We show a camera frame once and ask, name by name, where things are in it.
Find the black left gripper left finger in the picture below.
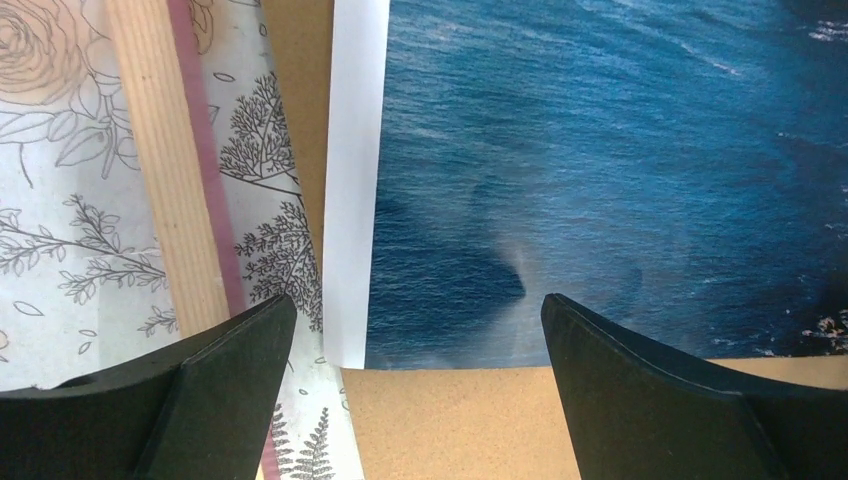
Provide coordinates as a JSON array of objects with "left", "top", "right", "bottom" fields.
[{"left": 1, "top": 295, "right": 297, "bottom": 480}]

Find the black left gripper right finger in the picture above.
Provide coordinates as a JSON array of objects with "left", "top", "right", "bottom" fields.
[{"left": 541, "top": 294, "right": 847, "bottom": 479}]

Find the seascape photo print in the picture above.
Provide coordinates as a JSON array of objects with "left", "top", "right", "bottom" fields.
[{"left": 322, "top": 0, "right": 848, "bottom": 371}]

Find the pink wooden picture frame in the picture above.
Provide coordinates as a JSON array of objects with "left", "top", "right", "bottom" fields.
[{"left": 106, "top": 0, "right": 230, "bottom": 338}]

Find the floral tablecloth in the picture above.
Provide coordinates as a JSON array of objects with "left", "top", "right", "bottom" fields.
[{"left": 1, "top": 1, "right": 363, "bottom": 479}]

